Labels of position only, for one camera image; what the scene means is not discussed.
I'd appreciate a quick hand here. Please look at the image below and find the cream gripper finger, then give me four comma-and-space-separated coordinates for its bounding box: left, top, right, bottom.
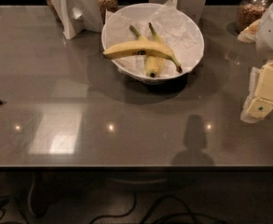
240, 67, 260, 124
245, 60, 273, 119

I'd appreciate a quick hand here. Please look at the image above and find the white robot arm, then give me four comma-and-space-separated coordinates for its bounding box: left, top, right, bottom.
238, 3, 273, 123

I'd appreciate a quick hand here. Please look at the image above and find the lower yellow banana pair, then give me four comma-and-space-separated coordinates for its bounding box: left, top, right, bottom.
130, 23, 165, 77

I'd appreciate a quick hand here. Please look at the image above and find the white paper bowl liner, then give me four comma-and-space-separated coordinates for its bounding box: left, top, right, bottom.
104, 0, 203, 79

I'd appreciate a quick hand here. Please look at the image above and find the white bowl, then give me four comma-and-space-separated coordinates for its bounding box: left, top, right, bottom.
101, 2, 205, 85

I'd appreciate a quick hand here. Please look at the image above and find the white paper bag left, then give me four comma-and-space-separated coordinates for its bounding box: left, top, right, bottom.
51, 0, 102, 40

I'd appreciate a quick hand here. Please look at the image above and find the black floor cable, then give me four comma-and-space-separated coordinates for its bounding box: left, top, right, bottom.
89, 192, 228, 224

